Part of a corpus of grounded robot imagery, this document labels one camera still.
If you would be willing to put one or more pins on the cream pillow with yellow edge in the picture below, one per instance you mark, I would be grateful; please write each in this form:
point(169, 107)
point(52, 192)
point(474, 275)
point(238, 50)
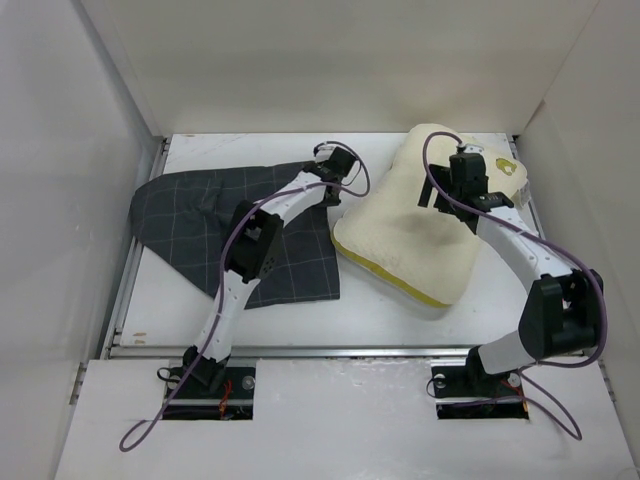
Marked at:
point(419, 250)

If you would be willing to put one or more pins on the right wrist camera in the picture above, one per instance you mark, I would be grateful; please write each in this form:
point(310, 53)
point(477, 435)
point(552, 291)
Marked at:
point(465, 148)

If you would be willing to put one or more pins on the dark grey checked pillowcase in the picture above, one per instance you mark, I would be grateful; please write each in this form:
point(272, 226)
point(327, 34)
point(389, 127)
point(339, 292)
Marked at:
point(185, 218)

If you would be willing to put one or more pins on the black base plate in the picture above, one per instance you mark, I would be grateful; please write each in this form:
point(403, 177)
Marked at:
point(458, 382)
point(237, 387)

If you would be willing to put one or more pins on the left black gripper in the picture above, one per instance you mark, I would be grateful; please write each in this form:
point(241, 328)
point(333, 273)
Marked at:
point(332, 201)

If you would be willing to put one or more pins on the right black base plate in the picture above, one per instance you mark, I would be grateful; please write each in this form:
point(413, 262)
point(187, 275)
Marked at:
point(458, 382)

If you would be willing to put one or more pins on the white pillow care label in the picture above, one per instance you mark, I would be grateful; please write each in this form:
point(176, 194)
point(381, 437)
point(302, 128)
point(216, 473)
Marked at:
point(523, 196)

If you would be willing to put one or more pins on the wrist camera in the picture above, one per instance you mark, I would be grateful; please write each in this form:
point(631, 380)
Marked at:
point(322, 147)
point(465, 148)

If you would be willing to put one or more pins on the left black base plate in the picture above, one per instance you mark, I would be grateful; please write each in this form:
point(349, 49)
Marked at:
point(237, 387)

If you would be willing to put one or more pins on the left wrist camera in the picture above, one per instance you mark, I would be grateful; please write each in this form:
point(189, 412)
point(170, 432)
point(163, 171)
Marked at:
point(322, 147)

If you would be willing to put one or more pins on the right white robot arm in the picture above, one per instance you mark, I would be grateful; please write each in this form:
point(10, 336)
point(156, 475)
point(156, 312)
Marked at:
point(564, 311)

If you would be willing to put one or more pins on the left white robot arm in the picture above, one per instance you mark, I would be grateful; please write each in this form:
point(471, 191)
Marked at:
point(251, 250)

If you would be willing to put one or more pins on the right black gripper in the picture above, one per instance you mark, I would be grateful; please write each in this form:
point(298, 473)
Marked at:
point(441, 174)

